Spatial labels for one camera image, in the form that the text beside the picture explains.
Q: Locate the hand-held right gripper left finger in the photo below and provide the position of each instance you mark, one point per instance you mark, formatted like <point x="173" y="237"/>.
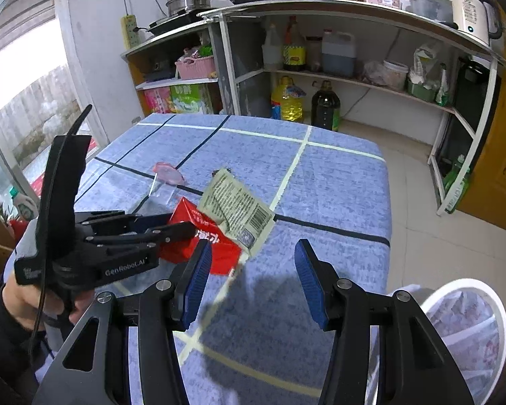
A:
<point x="198" y="280"/>

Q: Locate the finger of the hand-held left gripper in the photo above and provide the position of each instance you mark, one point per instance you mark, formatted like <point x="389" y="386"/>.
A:
<point x="173" y="232"/>
<point x="122" y="221"/>

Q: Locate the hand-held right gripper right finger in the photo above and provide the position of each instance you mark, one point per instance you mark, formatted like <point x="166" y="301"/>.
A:
<point x="310" y="287"/>

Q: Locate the red snack packet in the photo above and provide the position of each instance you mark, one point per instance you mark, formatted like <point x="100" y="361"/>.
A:
<point x="183" y="219"/>

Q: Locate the clear cup with red lid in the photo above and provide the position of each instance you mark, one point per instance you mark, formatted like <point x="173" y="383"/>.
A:
<point x="168" y="175"/>

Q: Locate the yellow snack packet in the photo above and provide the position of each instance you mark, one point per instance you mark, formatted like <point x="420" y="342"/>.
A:
<point x="236" y="206"/>

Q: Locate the white bin with plastic liner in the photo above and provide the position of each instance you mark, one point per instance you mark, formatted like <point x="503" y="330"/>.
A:
<point x="472" y="346"/>

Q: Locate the person's left forearm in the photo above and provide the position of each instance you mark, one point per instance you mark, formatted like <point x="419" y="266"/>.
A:
<point x="0" y="346"/>

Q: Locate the person's left hand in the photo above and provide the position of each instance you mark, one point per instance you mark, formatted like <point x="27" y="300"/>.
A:
<point x="21" y="299"/>

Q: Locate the white bottle with green cap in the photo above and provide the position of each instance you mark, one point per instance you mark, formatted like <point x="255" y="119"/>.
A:
<point x="24" y="206"/>

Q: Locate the blue checked tablecloth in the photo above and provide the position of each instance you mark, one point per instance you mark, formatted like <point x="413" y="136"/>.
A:
<point x="320" y="185"/>

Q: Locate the pink carton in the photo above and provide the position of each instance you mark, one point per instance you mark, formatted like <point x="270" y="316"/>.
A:
<point x="157" y="101"/>

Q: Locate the green carton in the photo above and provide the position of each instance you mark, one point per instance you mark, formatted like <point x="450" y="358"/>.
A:
<point x="192" y="99"/>

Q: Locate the black stove on shelf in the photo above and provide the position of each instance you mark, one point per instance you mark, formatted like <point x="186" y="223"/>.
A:
<point x="160" y="72"/>

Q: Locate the pink woven basket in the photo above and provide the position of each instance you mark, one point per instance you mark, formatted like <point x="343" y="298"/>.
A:
<point x="196" y="67"/>

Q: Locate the yellow cooking oil bottle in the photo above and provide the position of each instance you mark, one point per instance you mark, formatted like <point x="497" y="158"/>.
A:
<point x="289" y="103"/>

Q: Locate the green plastic bottle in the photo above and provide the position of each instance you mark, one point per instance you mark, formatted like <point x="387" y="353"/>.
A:
<point x="455" y="185"/>

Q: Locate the dark oil bottle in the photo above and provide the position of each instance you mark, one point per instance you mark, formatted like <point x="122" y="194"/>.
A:
<point x="325" y="107"/>

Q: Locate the green power strip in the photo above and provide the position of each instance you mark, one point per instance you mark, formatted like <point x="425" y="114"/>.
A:
<point x="129" y="31"/>

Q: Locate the wooden side shelf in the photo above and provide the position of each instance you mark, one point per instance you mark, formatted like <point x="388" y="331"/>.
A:
<point x="168" y="36"/>

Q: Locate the black induction cooker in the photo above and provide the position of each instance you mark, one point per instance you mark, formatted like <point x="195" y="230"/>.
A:
<point x="173" y="23"/>

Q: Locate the clear plastic bottle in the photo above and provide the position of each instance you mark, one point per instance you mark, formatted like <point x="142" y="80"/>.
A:
<point x="273" y="50"/>

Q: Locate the red capped sauce bottle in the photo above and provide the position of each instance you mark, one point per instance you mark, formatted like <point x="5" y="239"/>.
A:
<point x="294" y="50"/>

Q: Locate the crumpled clear plastic bag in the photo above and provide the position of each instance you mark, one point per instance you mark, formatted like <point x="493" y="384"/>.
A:
<point x="373" y="72"/>

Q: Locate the dark glass jar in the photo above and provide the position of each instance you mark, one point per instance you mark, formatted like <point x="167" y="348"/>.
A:
<point x="314" y="55"/>

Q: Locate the white plastic tub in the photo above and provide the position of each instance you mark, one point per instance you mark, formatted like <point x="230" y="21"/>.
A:
<point x="395" y="76"/>

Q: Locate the translucent jerry can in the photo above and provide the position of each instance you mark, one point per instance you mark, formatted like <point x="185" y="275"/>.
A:
<point x="339" y="57"/>

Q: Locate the green basket with bags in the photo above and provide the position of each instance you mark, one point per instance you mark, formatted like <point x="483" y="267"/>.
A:
<point x="423" y="84"/>

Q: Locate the black appliance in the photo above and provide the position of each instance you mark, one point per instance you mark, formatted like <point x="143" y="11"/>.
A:
<point x="472" y="93"/>

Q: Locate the white metal shelf unit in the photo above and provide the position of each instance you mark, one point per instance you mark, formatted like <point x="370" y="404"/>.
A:
<point x="320" y="6"/>

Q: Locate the clear lidded storage box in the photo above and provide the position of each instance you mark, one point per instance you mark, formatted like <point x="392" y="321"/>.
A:
<point x="428" y="6"/>

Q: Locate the white electric kettle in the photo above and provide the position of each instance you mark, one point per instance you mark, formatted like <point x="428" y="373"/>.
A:
<point x="470" y="12"/>

